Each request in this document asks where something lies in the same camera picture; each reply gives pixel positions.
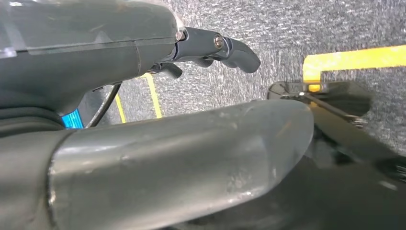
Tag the blue metal shelf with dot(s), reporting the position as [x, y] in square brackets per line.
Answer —
[73, 120]

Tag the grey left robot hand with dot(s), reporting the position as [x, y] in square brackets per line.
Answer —
[79, 47]

